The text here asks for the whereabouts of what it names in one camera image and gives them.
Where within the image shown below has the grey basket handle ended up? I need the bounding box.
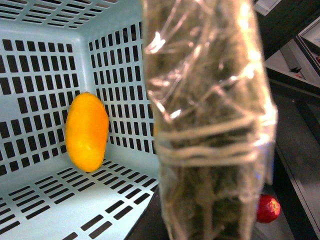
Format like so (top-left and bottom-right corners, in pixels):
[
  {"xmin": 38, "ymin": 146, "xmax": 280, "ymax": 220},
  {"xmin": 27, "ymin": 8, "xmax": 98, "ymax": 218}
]
[{"xmin": 141, "ymin": 0, "xmax": 278, "ymax": 240}]

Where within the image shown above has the light blue plastic basket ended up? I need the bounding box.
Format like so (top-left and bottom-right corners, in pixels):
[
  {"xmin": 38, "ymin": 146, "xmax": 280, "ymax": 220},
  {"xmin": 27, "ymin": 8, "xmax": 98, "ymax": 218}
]
[{"xmin": 0, "ymin": 0, "xmax": 158, "ymax": 240}]

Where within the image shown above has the yellow mango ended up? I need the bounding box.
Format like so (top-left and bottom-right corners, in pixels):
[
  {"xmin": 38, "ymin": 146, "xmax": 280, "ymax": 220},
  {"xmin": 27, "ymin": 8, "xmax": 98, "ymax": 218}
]
[{"xmin": 65, "ymin": 92, "xmax": 109, "ymax": 173}]

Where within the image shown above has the red apple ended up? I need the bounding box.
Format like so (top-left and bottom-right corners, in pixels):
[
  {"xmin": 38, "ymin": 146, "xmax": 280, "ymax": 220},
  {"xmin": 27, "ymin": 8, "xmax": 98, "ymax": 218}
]
[{"xmin": 256, "ymin": 194, "xmax": 281, "ymax": 224}]

